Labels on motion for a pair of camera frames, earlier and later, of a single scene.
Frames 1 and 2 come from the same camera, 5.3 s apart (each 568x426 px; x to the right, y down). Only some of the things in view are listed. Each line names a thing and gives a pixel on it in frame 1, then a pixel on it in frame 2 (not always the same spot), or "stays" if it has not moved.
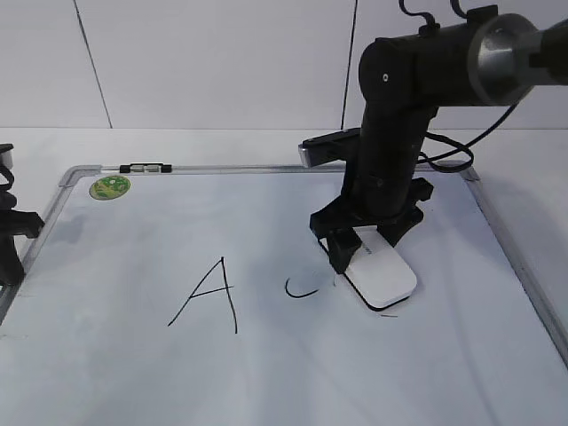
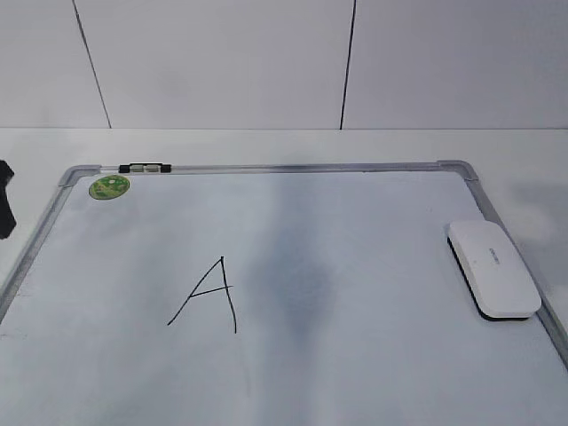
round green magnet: (109, 187) stays
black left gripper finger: (11, 271) → (7, 218)
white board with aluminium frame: (193, 295) stays
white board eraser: (380, 274) → (493, 271)
